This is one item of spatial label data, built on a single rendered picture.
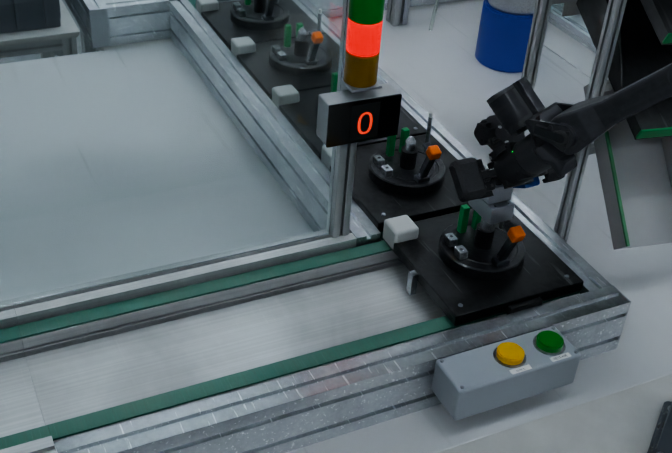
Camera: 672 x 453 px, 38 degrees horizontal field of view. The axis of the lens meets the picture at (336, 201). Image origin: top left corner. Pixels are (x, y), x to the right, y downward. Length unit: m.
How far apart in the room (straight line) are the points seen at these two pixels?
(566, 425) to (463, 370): 0.20
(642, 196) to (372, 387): 0.59
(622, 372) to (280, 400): 0.58
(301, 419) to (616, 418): 0.49
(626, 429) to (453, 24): 1.45
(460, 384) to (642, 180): 0.53
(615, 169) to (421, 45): 1.02
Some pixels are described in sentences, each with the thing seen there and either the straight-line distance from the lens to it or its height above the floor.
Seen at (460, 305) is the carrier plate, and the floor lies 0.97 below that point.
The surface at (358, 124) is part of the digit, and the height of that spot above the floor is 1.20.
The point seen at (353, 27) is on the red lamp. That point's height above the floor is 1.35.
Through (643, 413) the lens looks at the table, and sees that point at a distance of 1.57.
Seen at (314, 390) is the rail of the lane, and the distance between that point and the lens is 1.35.
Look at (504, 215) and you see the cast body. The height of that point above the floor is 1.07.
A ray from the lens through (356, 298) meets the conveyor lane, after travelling 1.57.
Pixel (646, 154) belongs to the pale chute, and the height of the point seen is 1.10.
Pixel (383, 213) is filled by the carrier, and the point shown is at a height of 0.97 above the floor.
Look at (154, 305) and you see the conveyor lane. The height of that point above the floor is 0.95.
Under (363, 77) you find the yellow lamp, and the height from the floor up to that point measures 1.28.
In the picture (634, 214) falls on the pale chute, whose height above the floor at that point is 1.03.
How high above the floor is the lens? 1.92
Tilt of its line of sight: 34 degrees down
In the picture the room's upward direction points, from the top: 5 degrees clockwise
